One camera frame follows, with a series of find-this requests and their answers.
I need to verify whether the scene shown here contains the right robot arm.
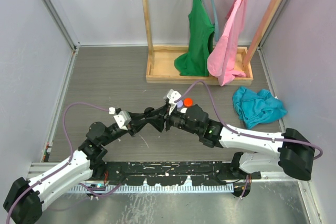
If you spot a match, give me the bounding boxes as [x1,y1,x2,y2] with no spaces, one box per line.
[144,104,316,181]

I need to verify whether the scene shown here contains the wooden clothes rack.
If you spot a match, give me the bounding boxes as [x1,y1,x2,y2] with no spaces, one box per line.
[142,0,287,86]

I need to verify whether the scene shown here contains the black earbud case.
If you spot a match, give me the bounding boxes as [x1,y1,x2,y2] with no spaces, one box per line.
[144,107,155,116]

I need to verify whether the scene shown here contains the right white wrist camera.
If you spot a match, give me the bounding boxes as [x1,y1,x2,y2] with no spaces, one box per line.
[163,89,182,115]

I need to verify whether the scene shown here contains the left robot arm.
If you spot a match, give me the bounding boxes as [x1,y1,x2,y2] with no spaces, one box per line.
[3,110,165,223]

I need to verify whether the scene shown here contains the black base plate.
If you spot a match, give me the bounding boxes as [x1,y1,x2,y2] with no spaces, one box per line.
[93,161,247,187]

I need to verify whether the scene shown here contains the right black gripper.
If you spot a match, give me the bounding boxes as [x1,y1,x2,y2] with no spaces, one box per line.
[146,103,201,135]

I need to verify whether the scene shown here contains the white slotted cable duct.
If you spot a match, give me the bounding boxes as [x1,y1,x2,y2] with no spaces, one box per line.
[68,182,235,194]

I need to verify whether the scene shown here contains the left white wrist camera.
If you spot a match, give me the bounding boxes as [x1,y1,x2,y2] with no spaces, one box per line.
[113,111,131,131]

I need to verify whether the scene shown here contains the teal cloth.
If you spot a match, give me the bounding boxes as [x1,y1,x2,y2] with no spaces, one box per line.
[232,87,287,130]

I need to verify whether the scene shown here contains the pink shirt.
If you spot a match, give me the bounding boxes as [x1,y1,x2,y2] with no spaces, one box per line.
[207,0,248,86]

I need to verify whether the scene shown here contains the green shirt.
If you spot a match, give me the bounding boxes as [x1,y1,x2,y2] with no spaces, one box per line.
[174,0,215,77]

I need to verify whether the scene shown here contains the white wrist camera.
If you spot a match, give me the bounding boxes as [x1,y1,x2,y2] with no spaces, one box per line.
[113,111,131,131]
[163,89,182,115]

